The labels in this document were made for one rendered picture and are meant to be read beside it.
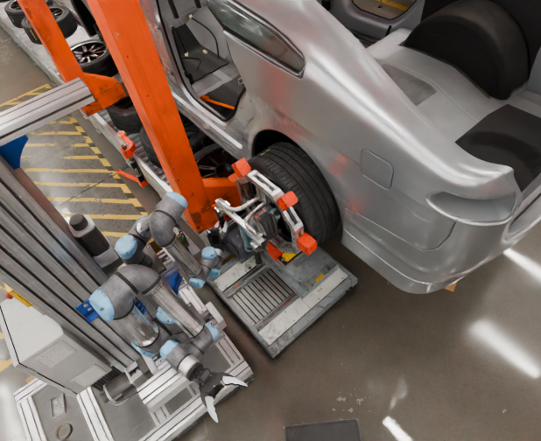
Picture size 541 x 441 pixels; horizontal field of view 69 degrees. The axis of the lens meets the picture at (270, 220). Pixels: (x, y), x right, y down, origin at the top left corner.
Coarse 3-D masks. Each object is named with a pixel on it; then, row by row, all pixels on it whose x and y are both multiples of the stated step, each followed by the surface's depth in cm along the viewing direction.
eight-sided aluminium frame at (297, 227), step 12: (240, 180) 232; (252, 180) 216; (264, 180) 214; (240, 192) 245; (264, 192) 213; (276, 192) 207; (252, 204) 255; (276, 204) 209; (288, 216) 209; (300, 228) 213; (288, 252) 239
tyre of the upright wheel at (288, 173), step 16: (272, 144) 233; (288, 144) 222; (256, 160) 220; (272, 160) 216; (288, 160) 213; (304, 160) 213; (272, 176) 213; (288, 176) 207; (304, 176) 209; (320, 176) 211; (304, 192) 207; (320, 192) 211; (304, 208) 207; (320, 208) 212; (336, 208) 218; (320, 224) 215; (336, 224) 227; (288, 240) 251; (320, 240) 227
